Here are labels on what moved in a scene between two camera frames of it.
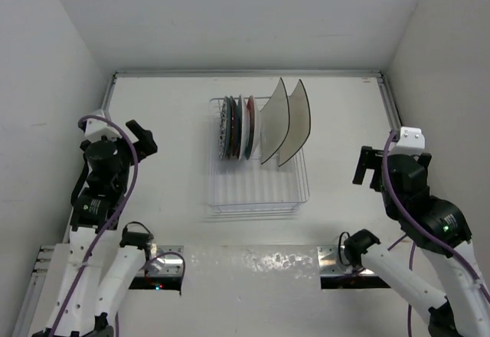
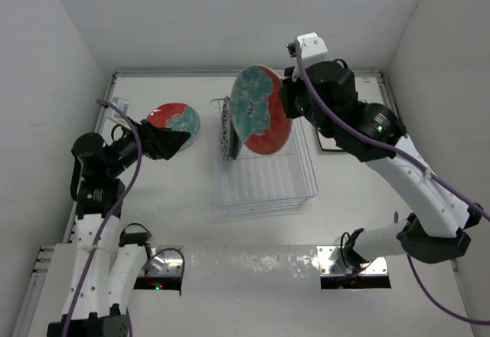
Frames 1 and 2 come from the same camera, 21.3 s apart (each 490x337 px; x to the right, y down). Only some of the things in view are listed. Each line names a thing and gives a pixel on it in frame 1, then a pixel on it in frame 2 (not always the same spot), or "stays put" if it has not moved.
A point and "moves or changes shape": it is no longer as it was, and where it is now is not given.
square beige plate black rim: (274, 123) to (327, 143)
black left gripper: (142, 135) to (158, 141)
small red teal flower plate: (253, 127) to (179, 117)
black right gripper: (367, 158) to (289, 85)
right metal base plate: (330, 262) stays put
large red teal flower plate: (243, 129) moves or changes shape
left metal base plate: (168, 264) stays put
